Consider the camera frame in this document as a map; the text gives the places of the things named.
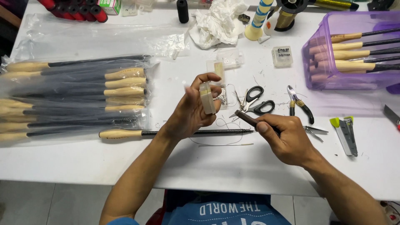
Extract clear box with tan insert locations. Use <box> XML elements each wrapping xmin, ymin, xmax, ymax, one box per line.
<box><xmin>206</xmin><ymin>60</ymin><xmax>226</xmax><ymax>87</ymax></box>

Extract black device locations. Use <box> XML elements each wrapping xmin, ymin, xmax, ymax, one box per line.
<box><xmin>367</xmin><ymin>0</ymin><xmax>395</xmax><ymax>12</ymax></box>

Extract heap of small metal guides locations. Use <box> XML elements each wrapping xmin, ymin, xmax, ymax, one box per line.
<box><xmin>216</xmin><ymin>87</ymin><xmax>229</xmax><ymax>107</ymax></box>

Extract empty clear plastic bag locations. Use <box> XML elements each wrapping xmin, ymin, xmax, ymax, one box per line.
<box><xmin>15</xmin><ymin>13</ymin><xmax>190</xmax><ymax>60</ymax></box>

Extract purple plastic bin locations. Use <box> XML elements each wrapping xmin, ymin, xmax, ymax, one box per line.
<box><xmin>301</xmin><ymin>11</ymin><xmax>400</xmax><ymax>91</ymax></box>

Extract black rod with wooden handle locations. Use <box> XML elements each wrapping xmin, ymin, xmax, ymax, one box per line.
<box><xmin>99</xmin><ymin>128</ymin><xmax>255</xmax><ymax>140</ymax></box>

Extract bundle of cork-handled rods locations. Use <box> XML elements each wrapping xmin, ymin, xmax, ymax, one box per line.
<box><xmin>308</xmin><ymin>27</ymin><xmax>400</xmax><ymax>83</ymax></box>

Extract green and white carton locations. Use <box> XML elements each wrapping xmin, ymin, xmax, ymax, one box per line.
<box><xmin>96</xmin><ymin>0</ymin><xmax>122</xmax><ymax>16</ymax></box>

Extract grey knife blade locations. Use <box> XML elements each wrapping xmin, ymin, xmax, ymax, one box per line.
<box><xmin>383</xmin><ymin>104</ymin><xmax>400</xmax><ymax>131</ymax></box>

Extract cream cone with blue stripes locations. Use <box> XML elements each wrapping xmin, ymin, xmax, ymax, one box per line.
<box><xmin>244</xmin><ymin>0</ymin><xmax>275</xmax><ymax>41</ymax></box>

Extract white glue bottle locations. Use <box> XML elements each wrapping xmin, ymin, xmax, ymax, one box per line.
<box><xmin>263</xmin><ymin>7</ymin><xmax>280</xmax><ymax>36</ymax></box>

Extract heap of red foam grips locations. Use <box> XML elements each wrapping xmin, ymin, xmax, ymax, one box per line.
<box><xmin>37</xmin><ymin>0</ymin><xmax>109</xmax><ymax>23</ymax></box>

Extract black spool of gold thread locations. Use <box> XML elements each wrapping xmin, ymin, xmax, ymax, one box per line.
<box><xmin>272</xmin><ymin>0</ymin><xmax>310</xmax><ymax>32</ymax></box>

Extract crumpled white tissue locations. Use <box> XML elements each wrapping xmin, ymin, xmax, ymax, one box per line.
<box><xmin>189</xmin><ymin>0</ymin><xmax>251</xmax><ymax>50</ymax></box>

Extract clear flat parts box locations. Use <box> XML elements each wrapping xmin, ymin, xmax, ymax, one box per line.
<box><xmin>216</xmin><ymin>48</ymin><xmax>244</xmax><ymax>70</ymax></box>

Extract clear plastic packets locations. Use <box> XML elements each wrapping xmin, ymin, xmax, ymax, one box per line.
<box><xmin>121</xmin><ymin>0</ymin><xmax>157</xmax><ymax>17</ymax></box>

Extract small clear plastic box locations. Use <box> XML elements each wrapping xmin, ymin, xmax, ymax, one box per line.
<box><xmin>199</xmin><ymin>82</ymin><xmax>217</xmax><ymax>115</ymax></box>

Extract person's blue shirt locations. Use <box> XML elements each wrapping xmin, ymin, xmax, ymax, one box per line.
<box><xmin>106</xmin><ymin>189</ymin><xmax>293</xmax><ymax>225</ymax></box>

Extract black-handled scissors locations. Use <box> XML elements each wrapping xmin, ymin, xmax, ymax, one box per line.
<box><xmin>229</xmin><ymin>86</ymin><xmax>276</xmax><ymax>122</ymax></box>

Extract person's right hand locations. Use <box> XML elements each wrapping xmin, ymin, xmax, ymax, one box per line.
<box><xmin>255</xmin><ymin>114</ymin><xmax>317</xmax><ymax>168</ymax></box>

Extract person's left hand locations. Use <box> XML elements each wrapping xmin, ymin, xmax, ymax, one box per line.
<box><xmin>162</xmin><ymin>73</ymin><xmax>223</xmax><ymax>143</ymax></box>

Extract purple bin lid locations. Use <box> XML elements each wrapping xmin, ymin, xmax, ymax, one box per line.
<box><xmin>386</xmin><ymin>82</ymin><xmax>400</xmax><ymax>95</ymax></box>

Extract red chair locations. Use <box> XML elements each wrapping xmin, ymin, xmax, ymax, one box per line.
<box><xmin>145</xmin><ymin>189</ymin><xmax>168</xmax><ymax>225</ymax></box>

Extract long thin needle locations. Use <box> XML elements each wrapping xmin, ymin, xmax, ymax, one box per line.
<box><xmin>198</xmin><ymin>143</ymin><xmax>254</xmax><ymax>147</ymax></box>

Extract dark brown rod piece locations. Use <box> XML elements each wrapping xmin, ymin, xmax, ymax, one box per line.
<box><xmin>234</xmin><ymin>110</ymin><xmax>282</xmax><ymax>135</ymax></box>

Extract black foam grip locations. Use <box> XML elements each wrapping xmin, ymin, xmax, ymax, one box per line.
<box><xmin>176</xmin><ymin>0</ymin><xmax>190</xmax><ymax>24</ymax></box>

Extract clear box with handwritten label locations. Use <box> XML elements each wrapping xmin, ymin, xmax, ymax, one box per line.
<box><xmin>271</xmin><ymin>46</ymin><xmax>294</xmax><ymax>68</ymax></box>

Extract loose black thread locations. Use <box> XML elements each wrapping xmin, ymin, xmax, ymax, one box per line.
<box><xmin>187</xmin><ymin>117</ymin><xmax>245</xmax><ymax>146</ymax></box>

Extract grey cutter with green tabs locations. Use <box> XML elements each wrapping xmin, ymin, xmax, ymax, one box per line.
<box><xmin>329</xmin><ymin>116</ymin><xmax>359</xmax><ymax>157</ymax></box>

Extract gold thread cone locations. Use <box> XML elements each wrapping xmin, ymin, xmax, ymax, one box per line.
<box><xmin>308</xmin><ymin>0</ymin><xmax>360</xmax><ymax>12</ymax></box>

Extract black and yellow pliers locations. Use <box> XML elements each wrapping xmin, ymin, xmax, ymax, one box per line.
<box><xmin>286</xmin><ymin>85</ymin><xmax>315</xmax><ymax>125</ymax></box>

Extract bagged pile of wooden-handled rods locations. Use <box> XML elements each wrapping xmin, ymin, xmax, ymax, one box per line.
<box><xmin>0</xmin><ymin>54</ymin><xmax>153</xmax><ymax>147</ymax></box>

